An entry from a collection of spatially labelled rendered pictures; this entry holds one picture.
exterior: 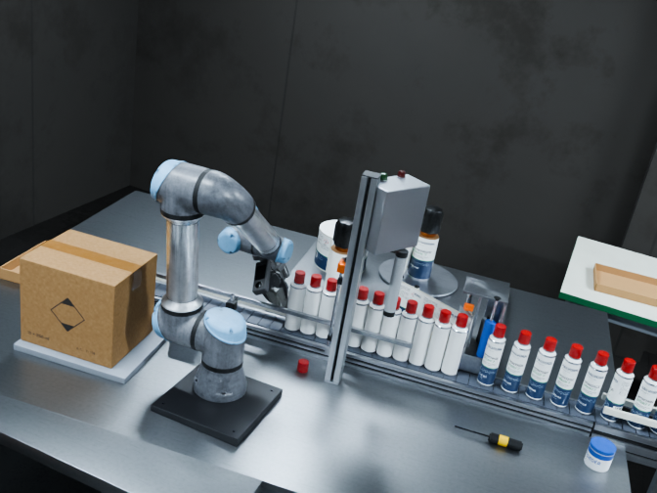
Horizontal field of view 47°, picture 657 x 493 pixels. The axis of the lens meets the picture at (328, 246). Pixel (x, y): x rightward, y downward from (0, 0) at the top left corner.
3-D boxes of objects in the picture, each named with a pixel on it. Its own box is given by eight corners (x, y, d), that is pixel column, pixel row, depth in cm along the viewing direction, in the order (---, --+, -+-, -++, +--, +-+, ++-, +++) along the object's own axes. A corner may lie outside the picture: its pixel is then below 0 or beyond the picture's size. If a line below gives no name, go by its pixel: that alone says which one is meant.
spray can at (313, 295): (317, 330, 246) (327, 274, 237) (313, 336, 241) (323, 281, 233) (301, 326, 247) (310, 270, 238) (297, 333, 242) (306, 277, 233)
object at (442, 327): (441, 365, 238) (456, 309, 229) (438, 374, 233) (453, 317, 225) (424, 361, 239) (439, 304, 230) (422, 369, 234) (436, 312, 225)
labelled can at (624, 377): (618, 425, 223) (640, 367, 215) (600, 420, 224) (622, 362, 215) (616, 415, 228) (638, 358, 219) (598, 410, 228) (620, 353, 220)
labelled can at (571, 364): (566, 400, 230) (586, 344, 222) (566, 410, 226) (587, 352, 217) (549, 395, 231) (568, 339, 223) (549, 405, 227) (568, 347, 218)
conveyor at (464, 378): (590, 416, 232) (593, 406, 230) (591, 431, 224) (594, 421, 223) (110, 279, 263) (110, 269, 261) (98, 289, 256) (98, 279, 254)
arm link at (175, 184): (194, 360, 208) (197, 178, 182) (148, 343, 212) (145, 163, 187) (216, 338, 218) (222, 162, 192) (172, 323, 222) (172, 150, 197)
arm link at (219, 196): (248, 172, 183) (299, 239, 228) (209, 161, 186) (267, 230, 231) (231, 215, 180) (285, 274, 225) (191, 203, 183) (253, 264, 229)
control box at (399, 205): (417, 246, 218) (431, 185, 210) (374, 255, 207) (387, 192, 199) (393, 232, 224) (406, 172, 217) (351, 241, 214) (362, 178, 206)
